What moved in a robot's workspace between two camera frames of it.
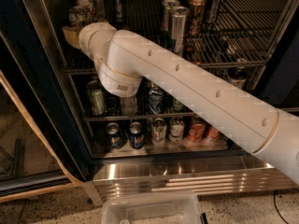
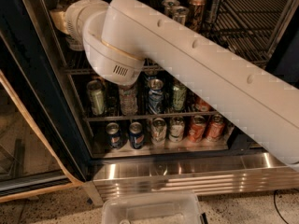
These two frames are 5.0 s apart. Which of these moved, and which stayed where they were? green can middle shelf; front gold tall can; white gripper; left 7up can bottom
Moved: white gripper
Stayed: left 7up can bottom; front gold tall can; green can middle shelf
